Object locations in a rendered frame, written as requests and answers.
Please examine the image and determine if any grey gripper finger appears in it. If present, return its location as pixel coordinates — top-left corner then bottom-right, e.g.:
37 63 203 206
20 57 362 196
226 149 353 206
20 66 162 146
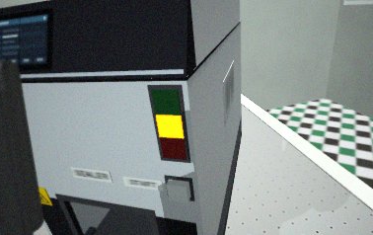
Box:
0 60 44 235

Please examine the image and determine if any grey flat base plate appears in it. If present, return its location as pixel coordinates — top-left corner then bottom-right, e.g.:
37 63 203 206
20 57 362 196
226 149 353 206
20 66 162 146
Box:
225 104 373 235

